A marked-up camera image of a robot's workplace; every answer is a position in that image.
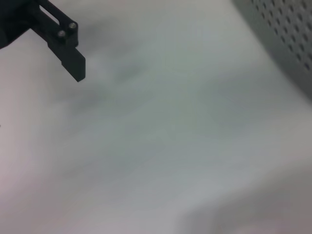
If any grey-green perforated storage bin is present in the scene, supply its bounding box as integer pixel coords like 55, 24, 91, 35
230, 0, 312, 107

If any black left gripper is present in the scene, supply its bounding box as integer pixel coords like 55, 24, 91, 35
0, 0, 87, 83

